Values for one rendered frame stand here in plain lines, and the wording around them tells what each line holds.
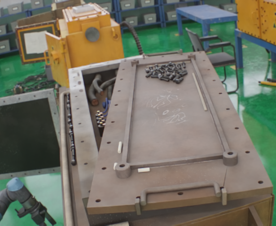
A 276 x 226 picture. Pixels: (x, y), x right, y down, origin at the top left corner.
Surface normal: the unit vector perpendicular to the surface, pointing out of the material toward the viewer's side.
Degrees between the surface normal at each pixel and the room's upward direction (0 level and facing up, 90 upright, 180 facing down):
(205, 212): 0
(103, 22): 90
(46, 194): 0
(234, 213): 90
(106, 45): 90
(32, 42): 90
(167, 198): 0
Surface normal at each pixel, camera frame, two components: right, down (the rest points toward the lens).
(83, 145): -0.12, -0.92
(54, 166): 0.11, 0.37
